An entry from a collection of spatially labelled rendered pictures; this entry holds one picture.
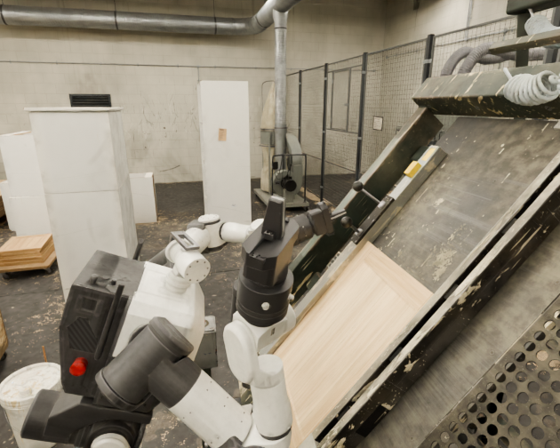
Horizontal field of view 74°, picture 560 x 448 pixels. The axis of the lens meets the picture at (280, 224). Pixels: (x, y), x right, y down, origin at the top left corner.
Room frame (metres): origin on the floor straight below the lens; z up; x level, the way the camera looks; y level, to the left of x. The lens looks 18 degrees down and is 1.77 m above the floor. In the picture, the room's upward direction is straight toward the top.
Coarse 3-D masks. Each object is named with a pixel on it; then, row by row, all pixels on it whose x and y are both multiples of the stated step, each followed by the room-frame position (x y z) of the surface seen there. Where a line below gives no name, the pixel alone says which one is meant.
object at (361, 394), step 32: (544, 192) 0.75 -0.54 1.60; (512, 224) 0.75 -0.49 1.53; (544, 224) 0.73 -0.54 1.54; (480, 256) 0.75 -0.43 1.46; (512, 256) 0.72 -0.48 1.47; (448, 288) 0.74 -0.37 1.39; (480, 288) 0.71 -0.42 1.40; (416, 320) 0.73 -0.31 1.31; (448, 320) 0.70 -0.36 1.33; (384, 352) 0.73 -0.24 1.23; (416, 352) 0.68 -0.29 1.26; (384, 384) 0.67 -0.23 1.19; (352, 416) 0.66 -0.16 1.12; (384, 416) 0.67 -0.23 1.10
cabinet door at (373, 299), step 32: (384, 256) 1.07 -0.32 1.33; (352, 288) 1.07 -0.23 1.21; (384, 288) 0.96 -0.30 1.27; (416, 288) 0.87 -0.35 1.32; (320, 320) 1.07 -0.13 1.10; (352, 320) 0.96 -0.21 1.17; (384, 320) 0.87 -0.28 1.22; (288, 352) 1.07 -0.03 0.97; (320, 352) 0.96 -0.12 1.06; (352, 352) 0.87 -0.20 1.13; (288, 384) 0.96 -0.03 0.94; (320, 384) 0.86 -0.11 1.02; (352, 384) 0.78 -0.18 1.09; (320, 416) 0.78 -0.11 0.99
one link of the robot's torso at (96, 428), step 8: (96, 424) 0.74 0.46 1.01; (104, 424) 0.74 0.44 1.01; (112, 424) 0.74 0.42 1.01; (120, 424) 0.75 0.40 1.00; (128, 424) 0.76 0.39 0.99; (136, 424) 0.77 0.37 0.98; (88, 432) 0.73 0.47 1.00; (96, 432) 0.73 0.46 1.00; (104, 432) 0.73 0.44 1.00; (112, 432) 0.73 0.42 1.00; (120, 432) 0.74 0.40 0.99; (128, 432) 0.74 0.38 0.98; (136, 432) 0.76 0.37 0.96; (88, 440) 0.72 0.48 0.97; (128, 440) 0.74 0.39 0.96
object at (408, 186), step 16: (432, 160) 1.23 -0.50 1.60; (416, 176) 1.22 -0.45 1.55; (400, 192) 1.22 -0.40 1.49; (400, 208) 1.22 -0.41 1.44; (384, 224) 1.20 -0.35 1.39; (368, 240) 1.19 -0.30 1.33; (352, 256) 1.18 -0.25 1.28; (336, 272) 1.17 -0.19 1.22; (320, 288) 1.16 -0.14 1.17; (304, 304) 1.17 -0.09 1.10; (272, 352) 1.13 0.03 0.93
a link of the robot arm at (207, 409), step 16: (208, 384) 0.59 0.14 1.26; (192, 400) 0.55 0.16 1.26; (208, 400) 0.56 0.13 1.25; (224, 400) 0.58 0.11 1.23; (192, 416) 0.55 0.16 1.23; (208, 416) 0.55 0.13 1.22; (224, 416) 0.56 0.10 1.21; (240, 416) 0.58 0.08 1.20; (208, 432) 0.54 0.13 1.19; (224, 432) 0.54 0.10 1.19; (240, 432) 0.55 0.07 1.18
